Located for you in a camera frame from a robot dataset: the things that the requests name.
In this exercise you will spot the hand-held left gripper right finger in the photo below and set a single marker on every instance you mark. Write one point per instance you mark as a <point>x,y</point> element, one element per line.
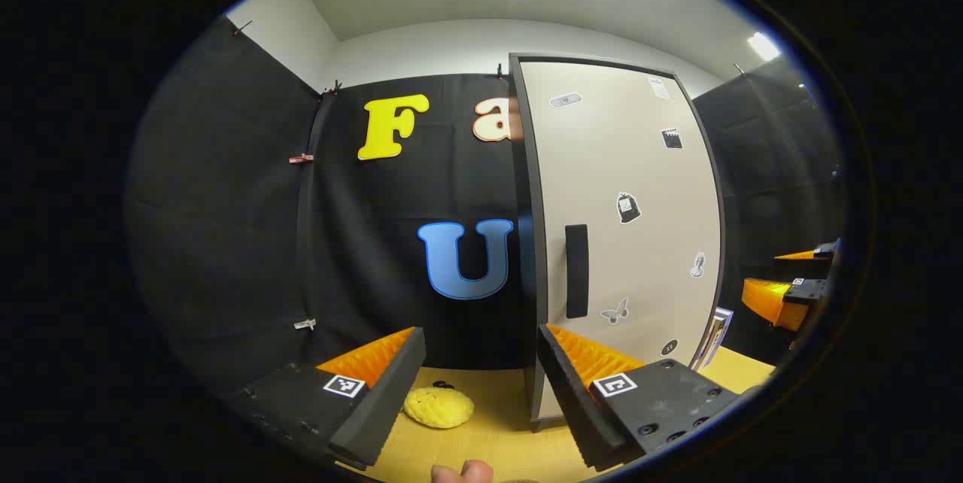
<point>575,408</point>

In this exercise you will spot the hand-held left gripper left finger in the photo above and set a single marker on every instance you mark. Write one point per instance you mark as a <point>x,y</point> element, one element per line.
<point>384,408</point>

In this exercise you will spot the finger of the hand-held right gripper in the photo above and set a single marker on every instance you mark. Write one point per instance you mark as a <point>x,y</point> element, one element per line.
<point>809,266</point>
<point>775,302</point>

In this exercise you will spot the dark grey cabinet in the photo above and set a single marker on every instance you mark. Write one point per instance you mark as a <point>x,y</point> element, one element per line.
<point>527,257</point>

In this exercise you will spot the beige cabinet door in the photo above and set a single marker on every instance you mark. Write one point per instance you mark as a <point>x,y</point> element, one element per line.
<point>624,167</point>

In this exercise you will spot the small black object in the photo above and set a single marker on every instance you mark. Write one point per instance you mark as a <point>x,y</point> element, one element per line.
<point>444,384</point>

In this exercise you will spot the silver spring clip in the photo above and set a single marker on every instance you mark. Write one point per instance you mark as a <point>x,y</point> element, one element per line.
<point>305,324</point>

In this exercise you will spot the short ceiling light strip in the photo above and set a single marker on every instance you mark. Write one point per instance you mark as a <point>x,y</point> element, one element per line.
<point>764,47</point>

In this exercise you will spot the black backdrop cloth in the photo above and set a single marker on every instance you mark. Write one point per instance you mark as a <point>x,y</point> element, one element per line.
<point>226,205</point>

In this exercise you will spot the copper spring clip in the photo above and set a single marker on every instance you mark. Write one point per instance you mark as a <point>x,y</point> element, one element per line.
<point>301,159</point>

